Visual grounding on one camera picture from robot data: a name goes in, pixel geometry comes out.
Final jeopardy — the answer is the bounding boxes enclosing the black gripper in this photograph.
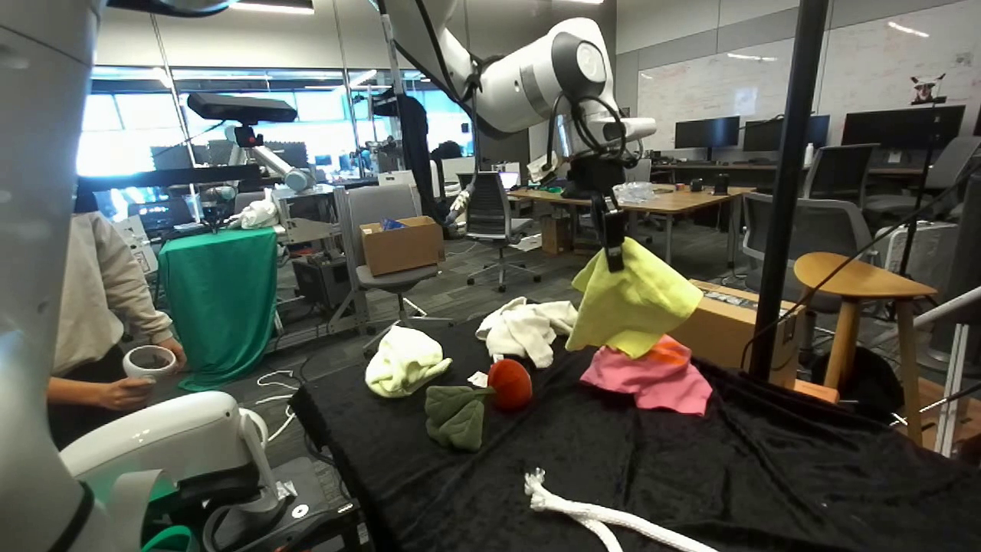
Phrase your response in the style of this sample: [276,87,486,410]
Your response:
[581,149,631,275]

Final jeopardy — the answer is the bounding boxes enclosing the olive green cloth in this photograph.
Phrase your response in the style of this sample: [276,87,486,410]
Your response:
[424,357,536,453]

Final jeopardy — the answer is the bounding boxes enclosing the white rope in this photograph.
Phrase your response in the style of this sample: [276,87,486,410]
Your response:
[521,465,717,552]

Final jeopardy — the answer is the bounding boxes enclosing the white ring controller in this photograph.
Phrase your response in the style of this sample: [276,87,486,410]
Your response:
[119,343,180,384]

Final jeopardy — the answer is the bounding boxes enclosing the pink shirt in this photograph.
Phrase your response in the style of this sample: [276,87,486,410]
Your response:
[575,335,715,417]

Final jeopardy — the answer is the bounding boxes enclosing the small cardboard box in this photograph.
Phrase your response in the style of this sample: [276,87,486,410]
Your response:
[539,215,575,258]

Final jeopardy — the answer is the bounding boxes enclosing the long wooden table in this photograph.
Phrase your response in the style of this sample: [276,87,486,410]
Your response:
[509,185,760,289]

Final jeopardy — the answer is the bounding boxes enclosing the white cloth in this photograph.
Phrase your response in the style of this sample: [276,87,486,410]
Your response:
[472,293,586,370]

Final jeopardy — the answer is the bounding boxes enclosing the black office chair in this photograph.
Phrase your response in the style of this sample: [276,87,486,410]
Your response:
[457,166,546,293]

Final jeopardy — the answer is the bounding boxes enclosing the large cardboard box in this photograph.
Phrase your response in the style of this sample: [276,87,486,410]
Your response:
[669,275,809,389]

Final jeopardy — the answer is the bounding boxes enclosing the black pole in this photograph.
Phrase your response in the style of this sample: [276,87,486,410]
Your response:
[748,0,830,384]

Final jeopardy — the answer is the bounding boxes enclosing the cardboard box on chair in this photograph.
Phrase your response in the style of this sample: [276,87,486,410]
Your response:
[360,215,449,278]

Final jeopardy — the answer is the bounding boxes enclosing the grey padded chair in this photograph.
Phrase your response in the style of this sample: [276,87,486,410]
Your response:
[745,192,876,300]

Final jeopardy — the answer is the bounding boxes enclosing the pale yellow cloth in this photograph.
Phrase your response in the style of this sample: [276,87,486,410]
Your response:
[361,322,455,402]

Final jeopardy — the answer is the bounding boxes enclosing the black table cloth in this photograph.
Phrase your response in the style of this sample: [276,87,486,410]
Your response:
[287,315,981,552]

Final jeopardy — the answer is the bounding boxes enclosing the grey office chair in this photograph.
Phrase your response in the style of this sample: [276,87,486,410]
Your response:
[335,180,441,340]

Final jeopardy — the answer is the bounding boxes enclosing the wooden stool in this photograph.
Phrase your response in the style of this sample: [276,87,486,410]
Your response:
[792,248,937,449]

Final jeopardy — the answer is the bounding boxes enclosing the wide black computer monitor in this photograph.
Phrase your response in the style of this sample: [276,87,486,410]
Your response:
[840,103,970,149]

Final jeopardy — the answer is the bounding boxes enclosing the small dark figurine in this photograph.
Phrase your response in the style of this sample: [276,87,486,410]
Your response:
[906,70,947,106]

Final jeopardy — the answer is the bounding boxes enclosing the white bundle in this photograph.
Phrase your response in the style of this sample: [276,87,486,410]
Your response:
[224,197,282,234]

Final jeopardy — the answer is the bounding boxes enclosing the green drape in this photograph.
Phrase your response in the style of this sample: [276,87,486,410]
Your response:
[155,223,282,387]

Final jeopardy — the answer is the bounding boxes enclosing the black horizontal bar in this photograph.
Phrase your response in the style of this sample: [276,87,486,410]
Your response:
[81,162,280,197]

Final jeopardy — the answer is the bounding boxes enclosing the white paper sign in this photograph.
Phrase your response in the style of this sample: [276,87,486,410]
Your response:
[117,215,163,278]

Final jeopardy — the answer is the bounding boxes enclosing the person in beige sweater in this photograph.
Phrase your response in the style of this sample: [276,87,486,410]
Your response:
[44,178,191,410]

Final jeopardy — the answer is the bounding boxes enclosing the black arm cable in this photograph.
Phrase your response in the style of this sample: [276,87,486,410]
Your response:
[407,0,631,202]

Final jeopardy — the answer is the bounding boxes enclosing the aluminium frame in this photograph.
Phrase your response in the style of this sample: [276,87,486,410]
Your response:
[911,285,981,461]

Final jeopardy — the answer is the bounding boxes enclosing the white floor cable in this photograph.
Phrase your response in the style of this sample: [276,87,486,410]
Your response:
[254,368,300,443]

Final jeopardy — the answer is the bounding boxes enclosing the black camera on stand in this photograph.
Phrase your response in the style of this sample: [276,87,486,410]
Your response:
[185,92,311,192]

